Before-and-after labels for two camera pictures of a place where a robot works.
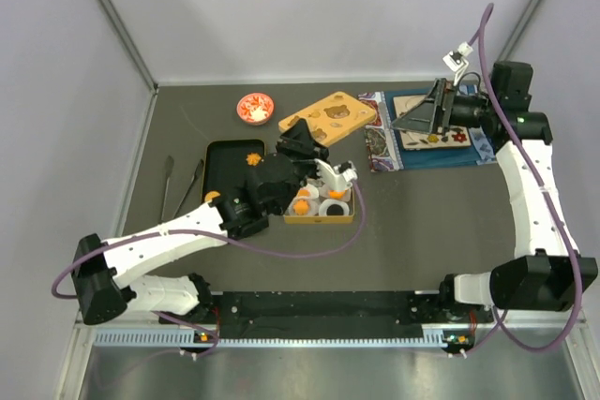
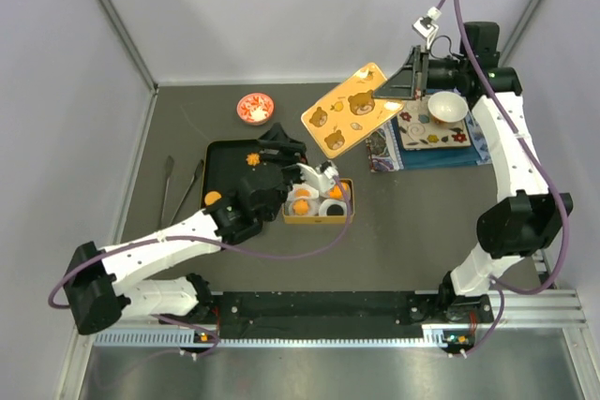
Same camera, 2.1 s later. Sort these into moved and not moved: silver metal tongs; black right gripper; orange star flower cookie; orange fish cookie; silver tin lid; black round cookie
Moved: black right gripper; silver tin lid
Not moved: black round cookie; silver metal tongs; orange star flower cookie; orange fish cookie
